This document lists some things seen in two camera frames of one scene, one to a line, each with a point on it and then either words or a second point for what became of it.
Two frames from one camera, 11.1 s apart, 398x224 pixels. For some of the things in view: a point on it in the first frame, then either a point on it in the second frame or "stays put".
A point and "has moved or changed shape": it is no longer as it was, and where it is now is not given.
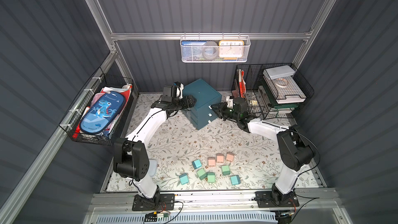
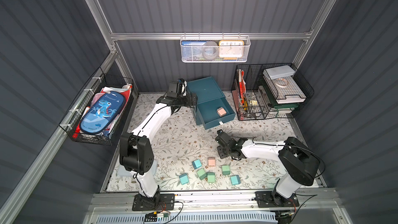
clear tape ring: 281,82 stays put
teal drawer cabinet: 201,114 has moved or changed shape
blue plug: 197,164 stays put
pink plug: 211,161 stays put
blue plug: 184,179 stays put
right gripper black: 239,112 to 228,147
